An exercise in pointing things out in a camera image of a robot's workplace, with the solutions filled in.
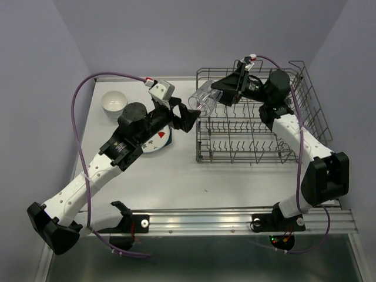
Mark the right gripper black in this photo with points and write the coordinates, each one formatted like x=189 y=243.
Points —
x=233 y=85

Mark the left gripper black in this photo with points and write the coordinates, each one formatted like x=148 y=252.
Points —
x=188 y=116

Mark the clear textured glass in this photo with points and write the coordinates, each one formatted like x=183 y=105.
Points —
x=205 y=99

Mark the white plate red strawberries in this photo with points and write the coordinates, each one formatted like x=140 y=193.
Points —
x=157 y=141

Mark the white ribbed bowl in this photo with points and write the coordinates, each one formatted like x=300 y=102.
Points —
x=113 y=115
x=114 y=100
x=122 y=108

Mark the dark teal square plate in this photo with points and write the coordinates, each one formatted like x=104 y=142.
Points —
x=169 y=141

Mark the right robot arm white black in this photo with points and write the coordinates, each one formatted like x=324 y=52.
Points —
x=322 y=175

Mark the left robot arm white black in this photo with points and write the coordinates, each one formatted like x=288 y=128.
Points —
x=54 y=221

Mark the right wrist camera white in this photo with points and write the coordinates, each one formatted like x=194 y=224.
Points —
x=248 y=61

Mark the grey wire dish rack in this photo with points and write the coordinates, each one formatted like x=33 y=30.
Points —
x=236 y=134

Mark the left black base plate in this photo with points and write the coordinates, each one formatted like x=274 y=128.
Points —
x=121 y=220

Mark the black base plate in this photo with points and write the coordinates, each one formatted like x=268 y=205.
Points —
x=121 y=220
x=265 y=222

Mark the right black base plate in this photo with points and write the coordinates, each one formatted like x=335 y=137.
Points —
x=265 y=222

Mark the aluminium mounting rail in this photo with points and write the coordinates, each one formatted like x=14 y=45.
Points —
x=217 y=222

